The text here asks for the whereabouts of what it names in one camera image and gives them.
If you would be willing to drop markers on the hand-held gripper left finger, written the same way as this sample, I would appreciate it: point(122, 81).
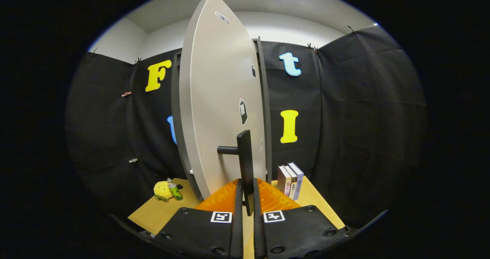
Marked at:
point(239, 228)

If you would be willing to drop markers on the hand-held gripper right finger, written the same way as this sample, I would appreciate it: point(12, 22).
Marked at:
point(257, 232)

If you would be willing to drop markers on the beige shoe cabinet door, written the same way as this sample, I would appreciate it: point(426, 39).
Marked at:
point(218, 117)

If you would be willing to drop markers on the grey shoe cabinet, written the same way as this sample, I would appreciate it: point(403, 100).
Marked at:
point(267, 109)

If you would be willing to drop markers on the brown cover book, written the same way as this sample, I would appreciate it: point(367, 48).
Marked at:
point(281, 180)

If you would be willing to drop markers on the white spine book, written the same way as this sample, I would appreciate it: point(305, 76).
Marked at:
point(293, 186)

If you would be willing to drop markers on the blue spine book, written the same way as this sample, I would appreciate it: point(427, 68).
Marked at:
point(299, 182)

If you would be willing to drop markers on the green bottle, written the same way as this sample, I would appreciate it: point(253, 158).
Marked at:
point(176, 192)

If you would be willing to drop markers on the yellow plush toy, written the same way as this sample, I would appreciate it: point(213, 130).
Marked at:
point(162, 190)

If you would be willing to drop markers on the black backdrop cloth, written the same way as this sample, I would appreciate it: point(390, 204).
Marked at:
point(363, 117)

